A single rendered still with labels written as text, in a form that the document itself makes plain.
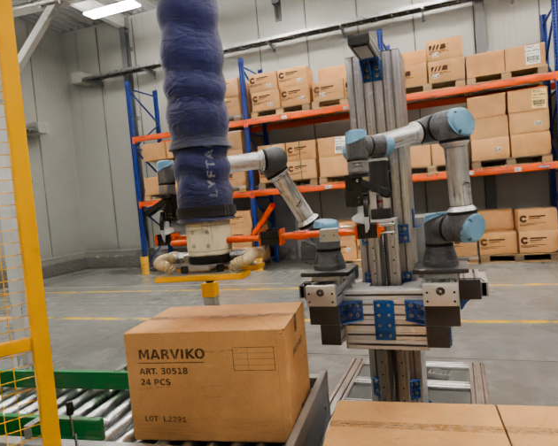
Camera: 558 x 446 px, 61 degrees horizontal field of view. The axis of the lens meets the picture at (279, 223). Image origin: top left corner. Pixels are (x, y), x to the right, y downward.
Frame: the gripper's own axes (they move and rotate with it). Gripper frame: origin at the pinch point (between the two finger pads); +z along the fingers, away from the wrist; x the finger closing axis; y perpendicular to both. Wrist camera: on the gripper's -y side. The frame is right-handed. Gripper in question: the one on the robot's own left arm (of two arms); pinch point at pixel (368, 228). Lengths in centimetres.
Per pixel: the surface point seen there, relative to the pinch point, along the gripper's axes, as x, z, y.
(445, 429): 4, 71, -21
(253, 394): 19, 53, 43
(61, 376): -24, 63, 154
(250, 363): 19, 42, 43
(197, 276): 15, 11, 61
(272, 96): -735, -214, 202
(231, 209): 3, -11, 50
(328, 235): 3.6, 1.1, 14.3
